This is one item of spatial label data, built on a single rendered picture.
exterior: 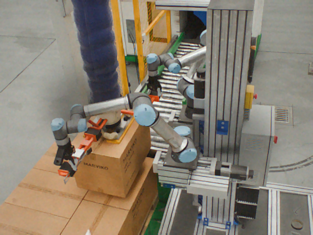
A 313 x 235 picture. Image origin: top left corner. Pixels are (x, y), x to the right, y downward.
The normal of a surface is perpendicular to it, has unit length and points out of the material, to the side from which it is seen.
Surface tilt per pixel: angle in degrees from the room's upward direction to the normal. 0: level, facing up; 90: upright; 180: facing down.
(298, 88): 0
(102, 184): 90
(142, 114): 85
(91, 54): 76
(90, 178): 90
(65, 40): 90
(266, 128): 0
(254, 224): 0
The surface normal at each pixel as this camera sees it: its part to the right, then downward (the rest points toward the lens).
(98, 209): -0.06, -0.80
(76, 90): -0.33, 0.58
